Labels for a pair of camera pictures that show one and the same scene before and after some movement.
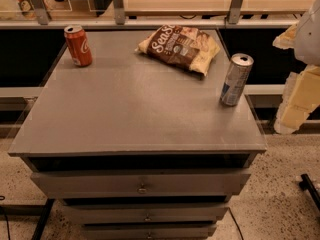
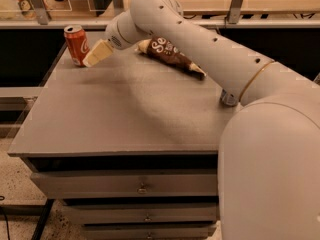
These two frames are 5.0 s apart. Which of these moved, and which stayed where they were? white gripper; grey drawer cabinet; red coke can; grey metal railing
Moved: white gripper
Stayed: red coke can; grey drawer cabinet; grey metal railing
